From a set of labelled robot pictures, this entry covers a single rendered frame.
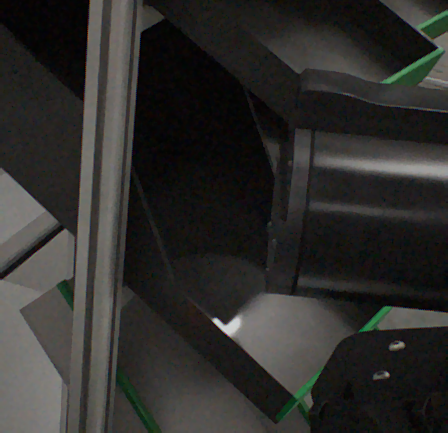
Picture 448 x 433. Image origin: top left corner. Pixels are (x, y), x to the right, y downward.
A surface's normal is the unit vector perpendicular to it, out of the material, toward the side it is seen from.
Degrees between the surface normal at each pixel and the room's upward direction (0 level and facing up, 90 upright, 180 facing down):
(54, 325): 90
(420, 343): 22
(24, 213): 0
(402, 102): 0
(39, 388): 0
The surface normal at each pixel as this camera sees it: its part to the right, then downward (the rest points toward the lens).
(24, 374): 0.10, -0.90
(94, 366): -0.36, 0.37
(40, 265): 0.93, 0.24
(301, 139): 0.07, -0.56
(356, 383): -0.27, -0.91
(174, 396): 0.67, -0.42
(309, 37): 0.45, -0.68
